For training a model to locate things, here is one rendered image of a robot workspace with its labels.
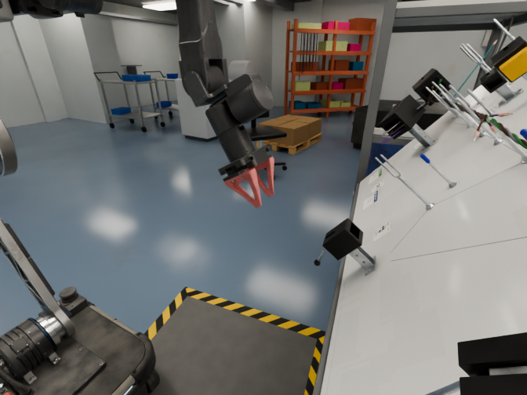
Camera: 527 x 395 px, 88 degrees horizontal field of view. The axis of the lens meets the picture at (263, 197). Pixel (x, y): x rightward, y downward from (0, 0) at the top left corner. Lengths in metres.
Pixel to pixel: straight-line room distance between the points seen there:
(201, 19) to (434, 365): 0.56
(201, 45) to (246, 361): 1.35
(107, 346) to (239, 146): 1.12
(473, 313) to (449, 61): 7.86
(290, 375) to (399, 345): 1.11
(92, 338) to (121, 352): 0.16
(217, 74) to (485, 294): 0.50
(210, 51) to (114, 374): 1.17
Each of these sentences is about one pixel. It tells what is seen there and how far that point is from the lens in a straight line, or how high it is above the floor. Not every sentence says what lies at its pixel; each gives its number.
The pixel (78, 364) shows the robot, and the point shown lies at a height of 0.26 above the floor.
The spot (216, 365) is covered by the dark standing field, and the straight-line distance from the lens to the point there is 1.54.
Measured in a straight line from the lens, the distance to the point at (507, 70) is 0.68.
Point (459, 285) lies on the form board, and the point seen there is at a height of 1.04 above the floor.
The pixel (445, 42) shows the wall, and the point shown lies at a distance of 8.15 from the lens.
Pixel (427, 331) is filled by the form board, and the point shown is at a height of 1.00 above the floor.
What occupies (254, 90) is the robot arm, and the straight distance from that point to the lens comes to 0.48.
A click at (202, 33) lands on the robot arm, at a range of 0.53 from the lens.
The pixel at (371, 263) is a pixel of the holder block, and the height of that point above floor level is 0.94.
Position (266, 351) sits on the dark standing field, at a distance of 1.56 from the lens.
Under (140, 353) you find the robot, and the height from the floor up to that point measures 0.24.
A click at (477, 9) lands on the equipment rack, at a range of 1.13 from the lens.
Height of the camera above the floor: 1.30
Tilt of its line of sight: 27 degrees down
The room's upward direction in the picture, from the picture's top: straight up
